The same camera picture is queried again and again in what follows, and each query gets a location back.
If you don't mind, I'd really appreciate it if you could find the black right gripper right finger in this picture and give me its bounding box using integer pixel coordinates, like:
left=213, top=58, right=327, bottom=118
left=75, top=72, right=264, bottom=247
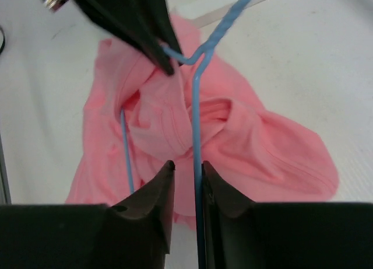
left=202, top=162, right=372, bottom=268

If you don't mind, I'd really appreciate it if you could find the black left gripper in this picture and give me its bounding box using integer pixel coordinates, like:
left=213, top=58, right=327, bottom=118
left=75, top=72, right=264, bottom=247
left=42, top=0, right=181, bottom=75

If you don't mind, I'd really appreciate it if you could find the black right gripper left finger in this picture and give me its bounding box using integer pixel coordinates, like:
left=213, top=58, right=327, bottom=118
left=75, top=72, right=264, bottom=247
left=1, top=160, right=175, bottom=268

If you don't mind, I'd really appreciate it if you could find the blue wire hanger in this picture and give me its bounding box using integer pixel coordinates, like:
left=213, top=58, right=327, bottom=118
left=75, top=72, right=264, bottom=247
left=120, top=0, right=261, bottom=269

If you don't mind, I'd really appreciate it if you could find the white clothes rack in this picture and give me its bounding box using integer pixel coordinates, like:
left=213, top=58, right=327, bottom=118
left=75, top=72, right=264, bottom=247
left=192, top=0, right=265, bottom=27

